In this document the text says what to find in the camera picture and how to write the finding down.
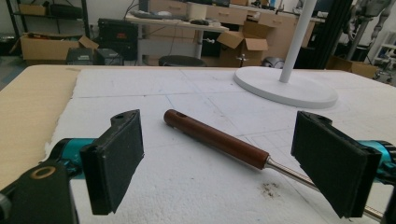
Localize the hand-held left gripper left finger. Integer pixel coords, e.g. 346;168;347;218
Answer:
79;108;146;217

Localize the dark grey device box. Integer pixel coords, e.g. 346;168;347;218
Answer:
65;47;125;66

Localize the brown wooden handled metal utensil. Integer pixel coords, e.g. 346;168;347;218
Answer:
163;108;385;222

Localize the black aluminium frame post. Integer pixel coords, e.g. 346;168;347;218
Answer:
311;0;355;70

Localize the silver round appliance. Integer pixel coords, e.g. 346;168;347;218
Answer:
261;56;286;69

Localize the black round stool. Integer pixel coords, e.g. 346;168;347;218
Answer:
158;54;207;67

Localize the black metal shelf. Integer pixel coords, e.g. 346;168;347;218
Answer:
6;0;92;39

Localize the white desk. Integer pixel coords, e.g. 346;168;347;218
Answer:
124;11;231;66

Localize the small open cardboard box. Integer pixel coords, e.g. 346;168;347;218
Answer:
216;21;275;68

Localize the large open cardboard box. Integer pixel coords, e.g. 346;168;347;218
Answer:
8;32;100;66

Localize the flat cardboard box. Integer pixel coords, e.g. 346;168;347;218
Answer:
324;55;380;79

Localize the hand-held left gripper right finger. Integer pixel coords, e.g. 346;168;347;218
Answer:
290;110;383;219

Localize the white round lamp stand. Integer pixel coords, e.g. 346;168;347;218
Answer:
233;0;339;110

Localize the black equipment case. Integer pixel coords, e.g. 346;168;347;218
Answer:
96;18;139;62

